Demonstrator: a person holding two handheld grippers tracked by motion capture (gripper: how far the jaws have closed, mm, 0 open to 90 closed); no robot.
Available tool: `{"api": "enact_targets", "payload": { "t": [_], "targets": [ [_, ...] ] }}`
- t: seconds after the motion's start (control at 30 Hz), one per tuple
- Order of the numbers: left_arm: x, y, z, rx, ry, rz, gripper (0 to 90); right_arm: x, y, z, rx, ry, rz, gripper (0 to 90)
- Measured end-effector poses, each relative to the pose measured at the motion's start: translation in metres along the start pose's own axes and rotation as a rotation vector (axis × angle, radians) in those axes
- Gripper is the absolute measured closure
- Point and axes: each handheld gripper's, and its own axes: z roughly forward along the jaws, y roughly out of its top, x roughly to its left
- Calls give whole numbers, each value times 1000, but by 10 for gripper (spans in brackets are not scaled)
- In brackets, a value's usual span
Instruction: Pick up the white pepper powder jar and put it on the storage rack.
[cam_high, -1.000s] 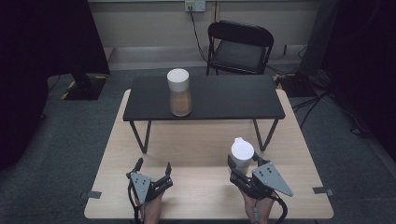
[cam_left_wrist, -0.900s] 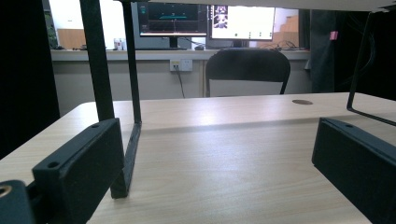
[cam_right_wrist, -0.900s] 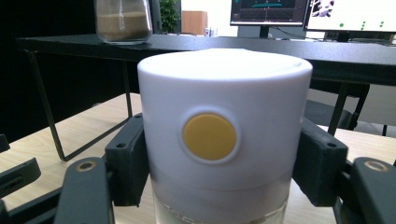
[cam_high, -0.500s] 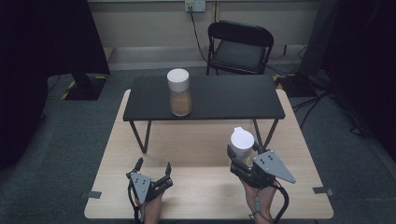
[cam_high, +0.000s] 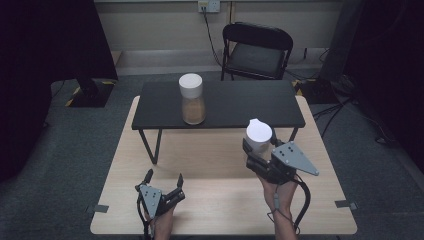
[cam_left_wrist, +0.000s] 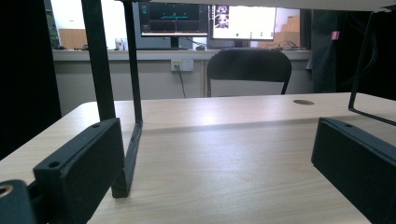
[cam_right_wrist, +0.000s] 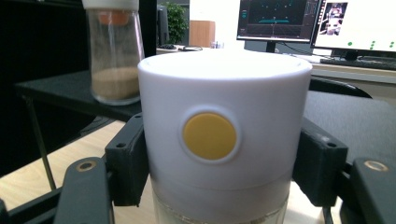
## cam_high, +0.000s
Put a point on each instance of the grey tape strip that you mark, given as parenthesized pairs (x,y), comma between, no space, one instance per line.
(98,208)
(345,204)

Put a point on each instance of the person's right hand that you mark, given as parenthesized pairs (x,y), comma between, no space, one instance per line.
(281,196)

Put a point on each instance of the grey panel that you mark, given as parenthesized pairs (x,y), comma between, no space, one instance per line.
(340,40)

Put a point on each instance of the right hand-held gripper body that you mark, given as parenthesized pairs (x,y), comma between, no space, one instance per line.
(290,158)

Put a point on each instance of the glass jar with spouted white lid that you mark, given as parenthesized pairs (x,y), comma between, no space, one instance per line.
(258,135)

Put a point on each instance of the white wall socket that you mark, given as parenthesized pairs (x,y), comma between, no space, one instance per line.
(209,5)

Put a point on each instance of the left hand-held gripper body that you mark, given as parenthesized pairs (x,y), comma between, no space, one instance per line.
(151,200)

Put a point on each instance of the person's left hand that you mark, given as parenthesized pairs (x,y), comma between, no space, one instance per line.
(163,225)

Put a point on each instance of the black stand base with yellow stripes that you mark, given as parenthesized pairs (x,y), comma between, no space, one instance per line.
(90,95)
(315,93)

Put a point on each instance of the glass jar with round white lid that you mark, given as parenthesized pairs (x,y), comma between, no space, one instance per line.
(192,100)

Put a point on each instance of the black desktop shelf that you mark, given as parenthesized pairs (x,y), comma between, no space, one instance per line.
(240,103)

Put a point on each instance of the black folding chair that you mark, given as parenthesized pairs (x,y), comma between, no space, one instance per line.
(256,60)

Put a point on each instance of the black curtain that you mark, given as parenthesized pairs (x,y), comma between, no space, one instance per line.
(40,66)
(393,66)

